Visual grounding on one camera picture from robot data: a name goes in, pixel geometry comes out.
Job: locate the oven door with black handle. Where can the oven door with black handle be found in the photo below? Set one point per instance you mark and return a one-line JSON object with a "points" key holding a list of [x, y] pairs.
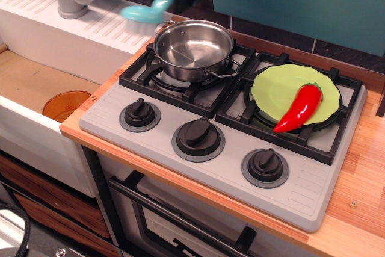
{"points": [[163, 229]]}

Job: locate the teal dish brush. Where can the teal dish brush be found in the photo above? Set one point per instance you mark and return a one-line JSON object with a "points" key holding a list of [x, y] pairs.
{"points": [[143, 19]]}

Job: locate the black left burner grate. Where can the black left burner grate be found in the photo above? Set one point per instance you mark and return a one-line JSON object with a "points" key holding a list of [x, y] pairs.
{"points": [[145, 76]]}

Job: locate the white toy sink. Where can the white toy sink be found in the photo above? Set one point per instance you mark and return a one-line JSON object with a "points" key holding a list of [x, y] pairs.
{"points": [[43, 55]]}

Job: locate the wooden drawer fronts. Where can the wooden drawer fronts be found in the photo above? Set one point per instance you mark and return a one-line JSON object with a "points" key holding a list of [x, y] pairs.
{"points": [[57, 206]]}

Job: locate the black left stove knob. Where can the black left stove knob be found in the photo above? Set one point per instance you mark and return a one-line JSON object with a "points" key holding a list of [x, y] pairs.
{"points": [[139, 116]]}

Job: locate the black stove knob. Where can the black stove knob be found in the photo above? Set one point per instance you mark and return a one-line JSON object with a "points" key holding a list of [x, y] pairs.
{"points": [[265, 168], [198, 141], [139, 116]]}

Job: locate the black right burner grate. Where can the black right burner grate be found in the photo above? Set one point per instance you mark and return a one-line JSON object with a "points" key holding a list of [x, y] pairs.
{"points": [[326, 142]]}

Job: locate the teal wall cabinet right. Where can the teal wall cabinet right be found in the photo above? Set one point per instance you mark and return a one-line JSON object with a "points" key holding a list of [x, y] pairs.
{"points": [[355, 24]]}

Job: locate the black burner grate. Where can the black burner grate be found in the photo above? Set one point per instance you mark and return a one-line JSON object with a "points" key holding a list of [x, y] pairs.
{"points": [[326, 142], [145, 76]]}

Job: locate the stainless steel pot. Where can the stainless steel pot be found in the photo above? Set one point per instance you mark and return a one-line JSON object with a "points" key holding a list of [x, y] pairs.
{"points": [[196, 51]]}

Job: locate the black right stove knob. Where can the black right stove knob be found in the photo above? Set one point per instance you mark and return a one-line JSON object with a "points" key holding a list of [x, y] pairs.
{"points": [[265, 168]]}

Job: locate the black middle stove knob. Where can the black middle stove knob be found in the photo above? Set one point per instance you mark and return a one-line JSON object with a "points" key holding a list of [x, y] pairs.
{"points": [[198, 141]]}

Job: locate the grey toy stove top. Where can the grey toy stove top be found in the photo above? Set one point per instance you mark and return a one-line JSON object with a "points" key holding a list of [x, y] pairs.
{"points": [[301, 201]]}

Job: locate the red toy chili pepper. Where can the red toy chili pepper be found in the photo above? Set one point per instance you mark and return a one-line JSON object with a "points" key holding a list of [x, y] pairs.
{"points": [[303, 107]]}

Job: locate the orange sink drain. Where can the orange sink drain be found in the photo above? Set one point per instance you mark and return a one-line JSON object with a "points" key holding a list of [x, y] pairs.
{"points": [[61, 106]]}

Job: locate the light green plastic plate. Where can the light green plastic plate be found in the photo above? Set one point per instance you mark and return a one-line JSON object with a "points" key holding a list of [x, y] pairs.
{"points": [[275, 88]]}

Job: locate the wooden countertop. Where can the wooden countertop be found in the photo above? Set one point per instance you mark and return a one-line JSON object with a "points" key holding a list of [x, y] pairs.
{"points": [[354, 220]]}

